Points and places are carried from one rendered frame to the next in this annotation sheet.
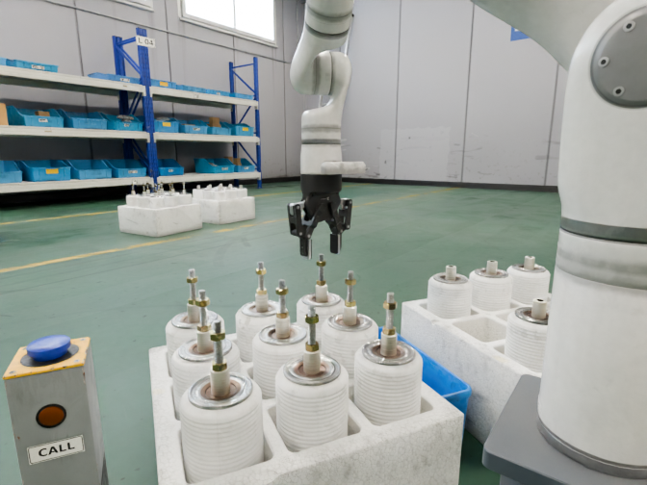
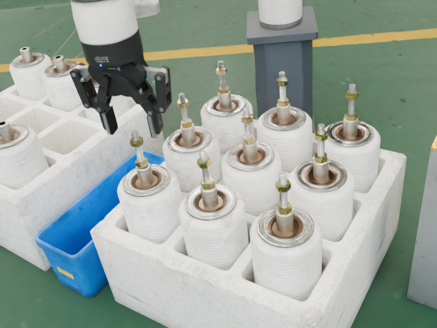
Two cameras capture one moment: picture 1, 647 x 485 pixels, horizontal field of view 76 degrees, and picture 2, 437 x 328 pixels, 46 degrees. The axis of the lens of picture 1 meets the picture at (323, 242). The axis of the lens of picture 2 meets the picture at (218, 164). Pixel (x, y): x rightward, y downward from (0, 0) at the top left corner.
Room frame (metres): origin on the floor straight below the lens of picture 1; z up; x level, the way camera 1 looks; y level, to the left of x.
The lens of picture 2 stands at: (0.96, 0.61, 0.74)
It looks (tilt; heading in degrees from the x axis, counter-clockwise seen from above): 37 degrees down; 241
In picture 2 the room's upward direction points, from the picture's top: 8 degrees counter-clockwise
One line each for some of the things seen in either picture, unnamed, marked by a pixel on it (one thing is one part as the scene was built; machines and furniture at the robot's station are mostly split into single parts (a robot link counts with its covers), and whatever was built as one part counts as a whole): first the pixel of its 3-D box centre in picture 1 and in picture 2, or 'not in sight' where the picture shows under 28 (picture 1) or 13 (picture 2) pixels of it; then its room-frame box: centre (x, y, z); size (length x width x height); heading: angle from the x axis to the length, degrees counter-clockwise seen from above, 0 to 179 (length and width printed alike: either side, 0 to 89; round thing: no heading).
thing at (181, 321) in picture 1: (194, 319); (285, 226); (0.66, 0.22, 0.25); 0.08 x 0.08 x 0.01
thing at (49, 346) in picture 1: (49, 349); not in sight; (0.41, 0.30, 0.32); 0.04 x 0.04 x 0.02
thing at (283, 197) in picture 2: (193, 291); (283, 198); (0.66, 0.22, 0.30); 0.01 x 0.01 x 0.08
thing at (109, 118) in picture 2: (335, 243); (110, 120); (0.78, -0.02, 0.36); 0.02 x 0.01 x 0.04; 40
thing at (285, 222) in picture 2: (194, 312); (285, 219); (0.66, 0.22, 0.26); 0.02 x 0.02 x 0.03
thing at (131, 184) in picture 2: (321, 299); (146, 180); (0.75, 0.00, 0.25); 0.08 x 0.08 x 0.01
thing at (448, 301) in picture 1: (448, 317); (25, 175); (0.89, -0.29, 0.16); 0.10 x 0.10 x 0.18
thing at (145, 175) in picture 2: (321, 293); (145, 174); (0.75, 0.00, 0.26); 0.02 x 0.02 x 0.03
